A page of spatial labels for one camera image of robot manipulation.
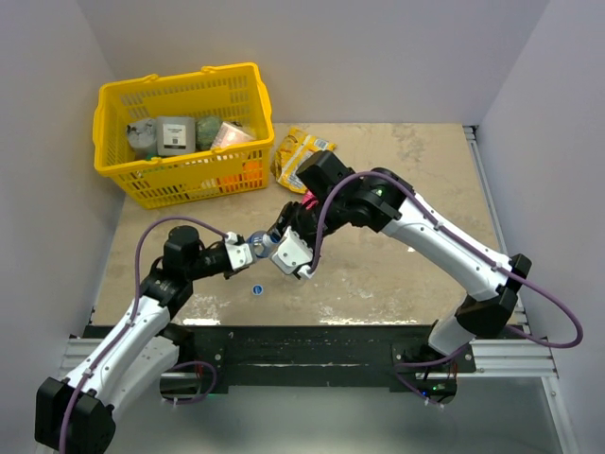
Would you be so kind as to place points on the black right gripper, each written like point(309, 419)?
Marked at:
point(289, 217)

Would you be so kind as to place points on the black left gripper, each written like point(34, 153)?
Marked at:
point(222, 245)

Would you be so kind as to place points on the clear bottle blue label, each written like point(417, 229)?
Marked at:
point(263, 243)

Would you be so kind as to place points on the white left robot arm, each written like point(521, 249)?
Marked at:
point(79, 413)

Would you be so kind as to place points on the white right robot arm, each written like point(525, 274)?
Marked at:
point(385, 203)

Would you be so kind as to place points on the blue white bottle cap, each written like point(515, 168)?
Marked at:
point(257, 290)

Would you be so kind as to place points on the pink cardboard box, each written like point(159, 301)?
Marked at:
point(309, 200)

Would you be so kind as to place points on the orange item in basket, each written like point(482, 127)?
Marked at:
point(251, 176)

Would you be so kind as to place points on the yellow snack bag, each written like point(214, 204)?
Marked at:
point(294, 150)

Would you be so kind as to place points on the pink packet in basket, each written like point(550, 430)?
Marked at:
point(230, 134)

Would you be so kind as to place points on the grey box with label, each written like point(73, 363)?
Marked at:
point(176, 135)

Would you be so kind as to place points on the green round item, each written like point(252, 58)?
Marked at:
point(207, 128)

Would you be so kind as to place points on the grey pouch in basket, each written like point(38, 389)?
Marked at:
point(142, 138)

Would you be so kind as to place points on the yellow plastic shopping basket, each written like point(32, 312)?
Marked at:
point(234, 92)

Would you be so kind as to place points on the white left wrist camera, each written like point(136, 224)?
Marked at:
point(239, 251)

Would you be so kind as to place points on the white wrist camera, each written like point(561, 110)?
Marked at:
point(292, 256)
point(239, 251)

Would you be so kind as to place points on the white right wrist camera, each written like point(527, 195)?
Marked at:
point(292, 256)

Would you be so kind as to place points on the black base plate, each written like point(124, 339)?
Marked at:
point(362, 356)

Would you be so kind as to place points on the aluminium rail frame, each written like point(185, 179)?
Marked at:
point(513, 353)

